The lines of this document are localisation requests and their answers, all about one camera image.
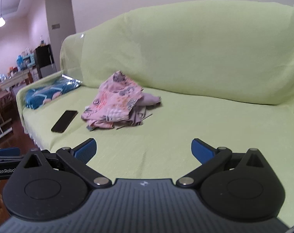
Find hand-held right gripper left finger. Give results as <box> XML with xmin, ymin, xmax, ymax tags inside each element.
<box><xmin>23</xmin><ymin>138</ymin><xmax>111</xmax><ymax>189</ymax></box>

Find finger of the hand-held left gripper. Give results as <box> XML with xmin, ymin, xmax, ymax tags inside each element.
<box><xmin>0</xmin><ymin>147</ymin><xmax>21</xmax><ymax>156</ymax></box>
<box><xmin>0</xmin><ymin>153</ymin><xmax>28</xmax><ymax>166</ymax></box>

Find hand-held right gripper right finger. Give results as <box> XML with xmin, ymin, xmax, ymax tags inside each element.
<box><xmin>176</xmin><ymin>138</ymin><xmax>267</xmax><ymax>189</ymax></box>

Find pink patterned pants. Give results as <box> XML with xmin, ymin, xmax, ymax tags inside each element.
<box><xmin>81</xmin><ymin>71</ymin><xmax>144</xmax><ymax>131</ymax></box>

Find white step stool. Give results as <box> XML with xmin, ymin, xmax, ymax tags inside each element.
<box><xmin>0</xmin><ymin>110</ymin><xmax>12</xmax><ymax>142</ymax></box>

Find black smartphone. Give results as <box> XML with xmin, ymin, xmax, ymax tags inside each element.
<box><xmin>51</xmin><ymin>110</ymin><xmax>79</xmax><ymax>133</ymax></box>

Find cluttered dining table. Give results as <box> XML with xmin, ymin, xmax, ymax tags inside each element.
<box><xmin>0</xmin><ymin>65</ymin><xmax>32</xmax><ymax>99</ymax></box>

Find teal patterned cloth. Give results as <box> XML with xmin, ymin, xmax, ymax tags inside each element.
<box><xmin>24</xmin><ymin>78</ymin><xmax>80</xmax><ymax>110</ymax></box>

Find plain mauve garment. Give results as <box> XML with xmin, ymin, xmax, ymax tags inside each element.
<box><xmin>113</xmin><ymin>93</ymin><xmax>162</xmax><ymax>130</ymax></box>

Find light blue box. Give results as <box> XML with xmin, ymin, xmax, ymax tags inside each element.
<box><xmin>17</xmin><ymin>53</ymin><xmax>37</xmax><ymax>70</ymax></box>

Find sofa with light green cover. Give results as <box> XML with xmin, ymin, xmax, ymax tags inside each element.
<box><xmin>16</xmin><ymin>1</ymin><xmax>294</xmax><ymax>225</ymax></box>

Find black cabinet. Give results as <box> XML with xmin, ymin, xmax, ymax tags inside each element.
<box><xmin>35</xmin><ymin>44</ymin><xmax>57</xmax><ymax>79</ymax></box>

